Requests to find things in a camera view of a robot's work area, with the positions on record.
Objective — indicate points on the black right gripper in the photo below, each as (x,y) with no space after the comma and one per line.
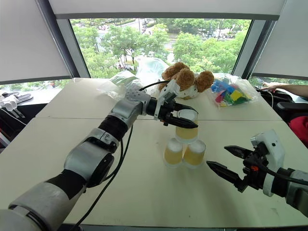
(255,170)

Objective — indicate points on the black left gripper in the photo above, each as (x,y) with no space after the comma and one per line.
(166,111)

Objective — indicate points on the yellow paper cup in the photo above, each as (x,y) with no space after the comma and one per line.
(186,134)
(172,155)
(194,156)

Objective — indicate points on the person's bare forearm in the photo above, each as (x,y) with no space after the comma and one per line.
(294,89)

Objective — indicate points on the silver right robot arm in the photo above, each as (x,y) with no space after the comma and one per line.
(297,185)

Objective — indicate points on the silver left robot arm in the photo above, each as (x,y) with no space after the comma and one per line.
(79,158)

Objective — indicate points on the person's bare hand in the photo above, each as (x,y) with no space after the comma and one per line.
(270,85)

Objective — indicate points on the brown teddy bear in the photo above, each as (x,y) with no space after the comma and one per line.
(186,77)

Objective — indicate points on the bag of coloured pieces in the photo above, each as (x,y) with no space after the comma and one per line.
(232,93)

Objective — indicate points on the clear plastic bag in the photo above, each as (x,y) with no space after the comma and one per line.
(146,69)

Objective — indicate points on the red garment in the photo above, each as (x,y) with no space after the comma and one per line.
(299,128)

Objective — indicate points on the black chair armrest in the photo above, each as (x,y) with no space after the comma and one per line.
(290,106)

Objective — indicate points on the white roller blind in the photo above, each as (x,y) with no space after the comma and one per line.
(166,7)
(26,41)
(286,43)

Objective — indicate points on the white plastic device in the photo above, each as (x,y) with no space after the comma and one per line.
(8,102)

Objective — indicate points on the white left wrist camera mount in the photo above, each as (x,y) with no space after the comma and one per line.
(169,92)

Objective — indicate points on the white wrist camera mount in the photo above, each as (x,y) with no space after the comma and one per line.
(169,92)
(273,144)

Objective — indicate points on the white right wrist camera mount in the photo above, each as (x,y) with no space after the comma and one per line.
(273,144)

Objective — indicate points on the dark window frame post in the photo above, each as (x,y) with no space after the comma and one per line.
(255,48)
(65,43)

